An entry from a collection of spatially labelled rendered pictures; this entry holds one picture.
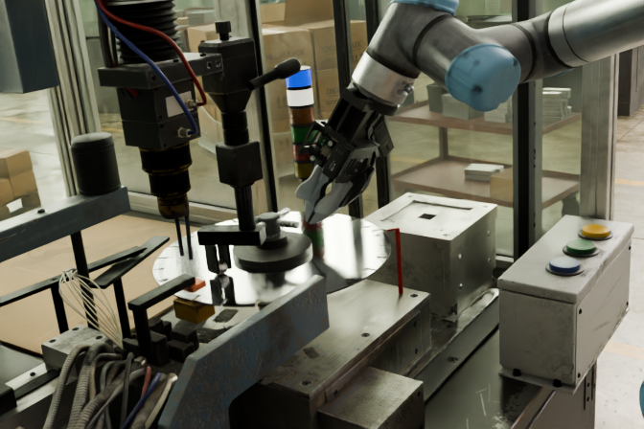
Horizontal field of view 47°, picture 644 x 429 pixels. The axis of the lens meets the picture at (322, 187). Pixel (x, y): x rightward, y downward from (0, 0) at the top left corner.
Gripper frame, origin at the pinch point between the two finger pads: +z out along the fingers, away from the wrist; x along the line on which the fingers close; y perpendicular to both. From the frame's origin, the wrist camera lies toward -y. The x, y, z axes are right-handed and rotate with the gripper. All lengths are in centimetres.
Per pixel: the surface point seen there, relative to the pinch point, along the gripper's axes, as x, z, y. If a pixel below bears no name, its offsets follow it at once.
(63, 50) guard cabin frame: -102, 28, -42
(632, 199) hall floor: 13, 31, -321
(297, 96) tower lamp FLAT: -20.7, -7.2, -16.7
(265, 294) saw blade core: 6.7, 4.7, 17.0
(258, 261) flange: 0.7, 5.6, 10.8
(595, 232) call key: 30.0, -14.3, -26.4
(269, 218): -2.4, 1.3, 7.5
